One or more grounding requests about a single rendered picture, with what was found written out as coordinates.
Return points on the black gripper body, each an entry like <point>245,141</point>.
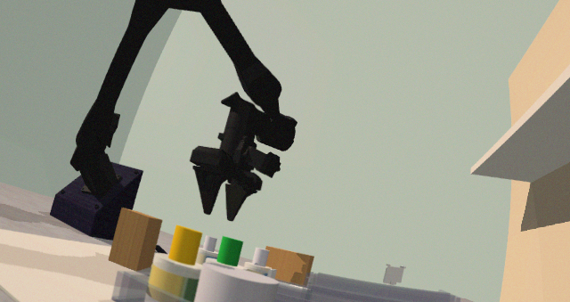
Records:
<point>222,158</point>

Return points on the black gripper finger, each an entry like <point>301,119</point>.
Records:
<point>235,196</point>
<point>209,182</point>

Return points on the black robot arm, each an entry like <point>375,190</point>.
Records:
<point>270,127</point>

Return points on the large white cylinder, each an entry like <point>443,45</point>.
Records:
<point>222,283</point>

